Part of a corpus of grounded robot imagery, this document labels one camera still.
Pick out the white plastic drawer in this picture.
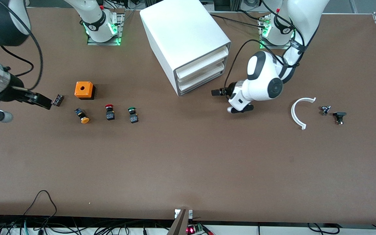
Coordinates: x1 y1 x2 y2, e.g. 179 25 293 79
178 65 225 95
175 47 229 80
177 56 228 87

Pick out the green push button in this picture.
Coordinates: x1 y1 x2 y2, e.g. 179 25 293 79
128 107 139 124

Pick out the yellow push button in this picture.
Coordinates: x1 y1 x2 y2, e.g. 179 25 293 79
74 108 90 124

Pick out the red push button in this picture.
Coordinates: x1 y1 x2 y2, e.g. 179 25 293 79
105 104 116 121

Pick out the white drawer cabinet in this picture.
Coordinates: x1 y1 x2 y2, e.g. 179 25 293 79
140 0 231 97

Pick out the white curved plastic arc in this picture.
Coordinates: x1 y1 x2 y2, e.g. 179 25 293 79
291 97 317 130

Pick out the grey angled bar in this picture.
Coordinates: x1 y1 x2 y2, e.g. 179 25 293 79
167 209 189 235

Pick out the circuit board with red light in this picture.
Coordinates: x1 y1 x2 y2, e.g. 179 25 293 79
187 223 214 235

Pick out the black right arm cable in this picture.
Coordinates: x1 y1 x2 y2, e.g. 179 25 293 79
0 0 43 91

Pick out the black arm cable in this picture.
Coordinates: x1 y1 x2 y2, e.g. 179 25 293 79
224 0 316 98
0 0 43 91

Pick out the orange button enclosure box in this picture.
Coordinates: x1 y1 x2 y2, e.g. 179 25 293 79
74 82 96 100

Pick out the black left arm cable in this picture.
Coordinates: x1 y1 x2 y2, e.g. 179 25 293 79
224 0 316 98

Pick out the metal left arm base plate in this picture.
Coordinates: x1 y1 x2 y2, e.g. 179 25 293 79
259 16 294 50

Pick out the black cable on table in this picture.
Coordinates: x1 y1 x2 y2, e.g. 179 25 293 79
209 13 268 30

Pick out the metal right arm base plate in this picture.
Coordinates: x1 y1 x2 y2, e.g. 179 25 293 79
87 13 124 46

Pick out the thin black looped cable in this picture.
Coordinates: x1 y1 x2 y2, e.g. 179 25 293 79
23 190 58 226

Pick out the small metal bracket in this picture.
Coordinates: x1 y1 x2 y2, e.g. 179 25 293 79
174 209 193 219

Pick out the black cable under table edge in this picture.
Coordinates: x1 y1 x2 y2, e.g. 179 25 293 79
307 223 338 235

